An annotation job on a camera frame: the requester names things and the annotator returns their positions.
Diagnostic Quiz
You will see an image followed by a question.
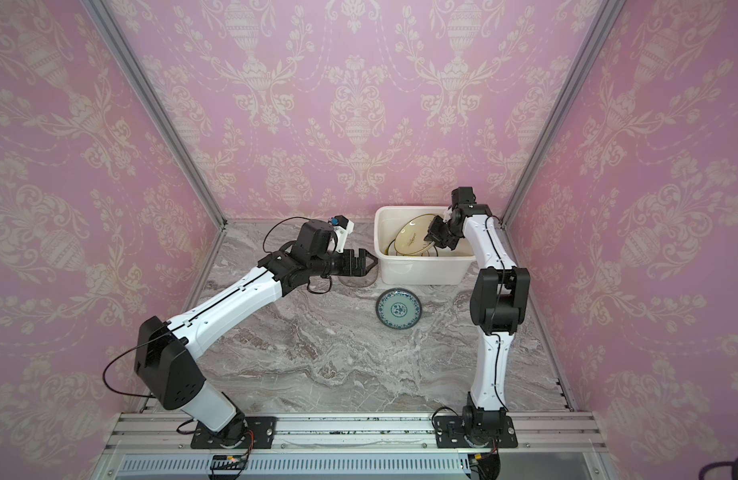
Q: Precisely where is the aluminium right corner post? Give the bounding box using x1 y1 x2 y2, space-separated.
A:
502 0 626 229

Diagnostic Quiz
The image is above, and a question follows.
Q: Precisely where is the aluminium left corner post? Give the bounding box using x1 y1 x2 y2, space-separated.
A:
82 0 227 230

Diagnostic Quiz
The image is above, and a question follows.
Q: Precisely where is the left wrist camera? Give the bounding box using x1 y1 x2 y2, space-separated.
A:
329 215 355 253

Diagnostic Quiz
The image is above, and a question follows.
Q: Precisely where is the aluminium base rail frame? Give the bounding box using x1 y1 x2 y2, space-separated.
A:
92 411 618 479

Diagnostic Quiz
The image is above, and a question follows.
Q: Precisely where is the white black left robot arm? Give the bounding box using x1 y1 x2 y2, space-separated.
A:
134 215 379 448

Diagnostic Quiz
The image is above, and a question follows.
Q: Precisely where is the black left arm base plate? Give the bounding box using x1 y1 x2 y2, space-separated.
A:
190 416 278 451

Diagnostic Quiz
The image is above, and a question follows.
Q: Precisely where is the beige plate with wheat sprig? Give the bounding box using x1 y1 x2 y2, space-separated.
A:
393 214 437 256

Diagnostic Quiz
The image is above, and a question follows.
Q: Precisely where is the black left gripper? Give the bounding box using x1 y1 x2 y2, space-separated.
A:
309 246 380 277

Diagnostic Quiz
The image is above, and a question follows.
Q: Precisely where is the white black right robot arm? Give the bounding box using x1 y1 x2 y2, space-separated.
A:
426 187 531 451

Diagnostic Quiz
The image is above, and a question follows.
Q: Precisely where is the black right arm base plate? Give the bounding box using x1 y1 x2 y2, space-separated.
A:
431 415 519 450

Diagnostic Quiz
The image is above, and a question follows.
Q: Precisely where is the aluminium corner post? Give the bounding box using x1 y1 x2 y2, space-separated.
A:
82 0 227 230
502 0 626 229

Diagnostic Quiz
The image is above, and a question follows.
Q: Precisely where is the teal blue floral plate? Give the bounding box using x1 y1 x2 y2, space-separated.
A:
375 288 423 330

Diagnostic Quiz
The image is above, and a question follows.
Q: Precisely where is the white plate with quatrefoil border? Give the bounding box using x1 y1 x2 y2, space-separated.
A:
384 239 400 256

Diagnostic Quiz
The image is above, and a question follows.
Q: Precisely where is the white plastic bin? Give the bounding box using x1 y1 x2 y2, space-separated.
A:
373 206 476 285

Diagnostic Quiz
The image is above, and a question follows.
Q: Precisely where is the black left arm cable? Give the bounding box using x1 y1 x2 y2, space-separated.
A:
101 215 313 400

